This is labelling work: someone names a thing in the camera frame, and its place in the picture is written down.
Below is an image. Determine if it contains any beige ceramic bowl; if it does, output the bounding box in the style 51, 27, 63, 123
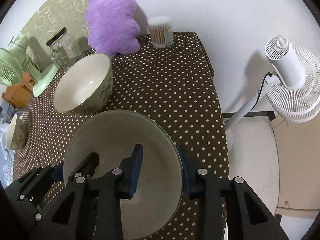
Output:
63, 110, 183, 239
53, 53, 113, 114
7, 114, 26, 150

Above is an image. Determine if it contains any wooden bed headboard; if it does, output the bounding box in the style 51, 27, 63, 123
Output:
2, 72, 35, 108

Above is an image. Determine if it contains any brown polka-dot tablecloth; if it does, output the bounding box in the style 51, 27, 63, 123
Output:
14, 32, 228, 239

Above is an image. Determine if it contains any beige door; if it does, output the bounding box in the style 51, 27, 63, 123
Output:
271, 115, 319, 218

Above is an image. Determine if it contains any green desk fan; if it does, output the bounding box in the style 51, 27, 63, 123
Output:
0, 34, 58, 98

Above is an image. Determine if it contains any glass jar black lid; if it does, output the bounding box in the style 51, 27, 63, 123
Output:
46, 27, 85, 72

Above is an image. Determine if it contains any white standing fan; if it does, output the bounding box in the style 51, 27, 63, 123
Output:
225, 36, 319, 130

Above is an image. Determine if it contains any toothpick container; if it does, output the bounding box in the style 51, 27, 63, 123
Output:
148, 16, 174, 48

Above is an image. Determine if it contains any purple plush toy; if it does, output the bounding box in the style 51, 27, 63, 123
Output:
85, 0, 140, 58

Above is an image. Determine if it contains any green patterned wall mat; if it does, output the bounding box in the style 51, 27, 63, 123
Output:
20, 0, 91, 70

